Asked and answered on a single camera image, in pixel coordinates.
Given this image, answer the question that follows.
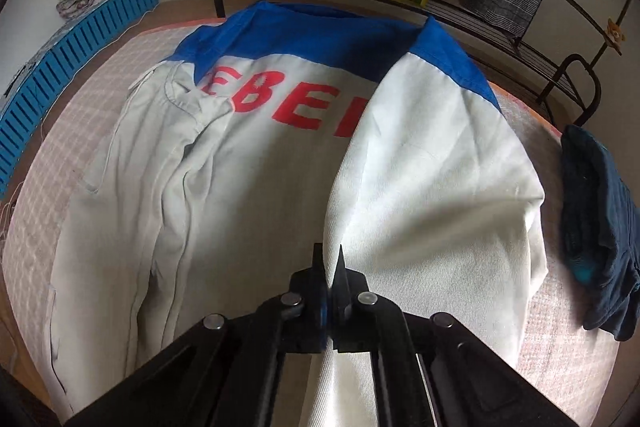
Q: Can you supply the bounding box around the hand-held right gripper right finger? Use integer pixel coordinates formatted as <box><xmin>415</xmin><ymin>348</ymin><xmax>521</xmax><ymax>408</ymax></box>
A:
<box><xmin>330</xmin><ymin>244</ymin><xmax>581</xmax><ymax>427</ymax></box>

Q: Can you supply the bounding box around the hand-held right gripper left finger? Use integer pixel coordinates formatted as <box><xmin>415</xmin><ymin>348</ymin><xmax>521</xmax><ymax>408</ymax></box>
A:
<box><xmin>65</xmin><ymin>243</ymin><xmax>331</xmax><ymax>427</ymax></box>

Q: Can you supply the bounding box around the white and blue jacket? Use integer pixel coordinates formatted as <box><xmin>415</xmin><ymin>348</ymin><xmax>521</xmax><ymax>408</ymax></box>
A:
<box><xmin>42</xmin><ymin>0</ymin><xmax>549</xmax><ymax>427</ymax></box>

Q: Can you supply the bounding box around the folded dark blue denim garment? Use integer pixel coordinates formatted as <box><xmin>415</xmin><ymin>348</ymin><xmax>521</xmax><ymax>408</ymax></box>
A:
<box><xmin>559</xmin><ymin>124</ymin><xmax>640</xmax><ymax>342</ymax></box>

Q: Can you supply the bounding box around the pink checked blanket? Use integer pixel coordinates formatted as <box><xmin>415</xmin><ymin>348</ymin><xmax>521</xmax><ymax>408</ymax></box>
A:
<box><xmin>0</xmin><ymin>19</ymin><xmax>640</xmax><ymax>408</ymax></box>

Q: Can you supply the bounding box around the blue slatted crate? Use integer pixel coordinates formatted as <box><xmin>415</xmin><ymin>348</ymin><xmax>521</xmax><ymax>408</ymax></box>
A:
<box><xmin>0</xmin><ymin>0</ymin><xmax>160</xmax><ymax>200</ymax></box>

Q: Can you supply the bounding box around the small brown teddy bear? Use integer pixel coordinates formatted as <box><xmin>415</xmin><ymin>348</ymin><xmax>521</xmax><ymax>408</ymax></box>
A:
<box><xmin>602</xmin><ymin>21</ymin><xmax>626</xmax><ymax>56</ymax></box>

